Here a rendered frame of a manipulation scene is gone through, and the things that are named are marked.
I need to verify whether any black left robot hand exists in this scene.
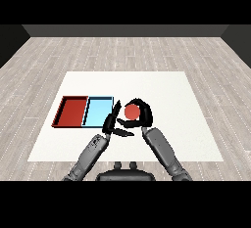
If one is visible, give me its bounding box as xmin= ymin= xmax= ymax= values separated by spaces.
xmin=101 ymin=99 xmax=135 ymax=138

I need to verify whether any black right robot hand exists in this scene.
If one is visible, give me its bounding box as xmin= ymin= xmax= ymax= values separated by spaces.
xmin=117 ymin=98 xmax=154 ymax=129

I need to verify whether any light blue shallow open box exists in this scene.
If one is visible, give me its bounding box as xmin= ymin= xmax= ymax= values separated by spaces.
xmin=81 ymin=95 xmax=115 ymax=129

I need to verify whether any red shallow open box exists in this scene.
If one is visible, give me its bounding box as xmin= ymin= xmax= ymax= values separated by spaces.
xmin=51 ymin=95 xmax=89 ymax=129

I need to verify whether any dark grey robot body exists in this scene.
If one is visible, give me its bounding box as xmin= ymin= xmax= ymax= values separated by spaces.
xmin=95 ymin=161 xmax=156 ymax=182

